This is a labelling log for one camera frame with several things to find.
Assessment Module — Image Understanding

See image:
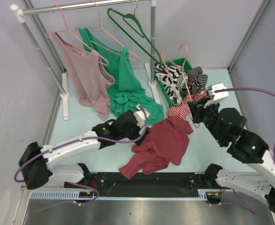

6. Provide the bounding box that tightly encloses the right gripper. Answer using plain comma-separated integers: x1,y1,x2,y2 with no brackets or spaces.
187,97,226,145

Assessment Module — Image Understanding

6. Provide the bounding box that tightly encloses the dark red tank top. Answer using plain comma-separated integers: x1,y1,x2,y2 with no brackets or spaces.
119,117,193,179

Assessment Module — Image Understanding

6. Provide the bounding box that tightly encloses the pink wire hanger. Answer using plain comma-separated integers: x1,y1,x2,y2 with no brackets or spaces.
154,51,208,120

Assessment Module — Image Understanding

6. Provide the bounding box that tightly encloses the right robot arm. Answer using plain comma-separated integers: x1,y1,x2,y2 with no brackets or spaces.
188,98,275,214

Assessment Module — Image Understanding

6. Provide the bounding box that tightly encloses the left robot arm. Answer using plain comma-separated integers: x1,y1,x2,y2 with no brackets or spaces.
17,110,150,190

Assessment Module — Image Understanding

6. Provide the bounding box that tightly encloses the green tank top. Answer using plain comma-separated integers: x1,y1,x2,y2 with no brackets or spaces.
78,27,164,126

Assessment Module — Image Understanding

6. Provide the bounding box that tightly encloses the dusty pink tank top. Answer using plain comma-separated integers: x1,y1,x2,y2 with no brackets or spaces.
52,33,115,120

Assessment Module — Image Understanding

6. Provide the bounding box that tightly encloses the green plastic hanger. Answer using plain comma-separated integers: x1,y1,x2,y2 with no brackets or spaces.
107,4,162,63

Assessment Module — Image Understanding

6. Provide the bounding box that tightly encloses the pink hanger under green top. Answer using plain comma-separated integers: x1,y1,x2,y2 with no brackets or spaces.
75,0,140,63

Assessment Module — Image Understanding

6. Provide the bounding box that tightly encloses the red white striped garment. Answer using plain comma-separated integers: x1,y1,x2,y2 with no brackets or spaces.
167,90,208,120

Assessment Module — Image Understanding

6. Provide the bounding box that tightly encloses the dark striped garment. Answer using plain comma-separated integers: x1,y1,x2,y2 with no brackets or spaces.
177,67,208,96

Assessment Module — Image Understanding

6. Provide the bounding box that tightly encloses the black white zigzag garment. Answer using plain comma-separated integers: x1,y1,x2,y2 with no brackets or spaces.
154,63,182,107

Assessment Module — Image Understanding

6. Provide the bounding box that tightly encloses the green plastic bin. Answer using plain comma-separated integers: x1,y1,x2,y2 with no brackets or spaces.
157,58,193,107

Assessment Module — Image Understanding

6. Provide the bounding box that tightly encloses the metal clothes rack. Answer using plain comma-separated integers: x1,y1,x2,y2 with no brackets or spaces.
10,0,161,120

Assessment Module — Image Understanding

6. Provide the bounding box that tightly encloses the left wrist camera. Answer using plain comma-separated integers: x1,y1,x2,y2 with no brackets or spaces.
133,104,151,128

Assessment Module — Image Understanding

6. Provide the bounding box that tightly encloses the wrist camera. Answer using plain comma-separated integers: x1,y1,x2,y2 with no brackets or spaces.
204,83,229,108
133,104,151,128

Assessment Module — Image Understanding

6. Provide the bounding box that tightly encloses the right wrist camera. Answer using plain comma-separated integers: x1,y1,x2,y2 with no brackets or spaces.
204,83,229,108

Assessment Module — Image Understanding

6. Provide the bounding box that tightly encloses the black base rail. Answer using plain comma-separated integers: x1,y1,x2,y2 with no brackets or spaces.
64,172,222,203

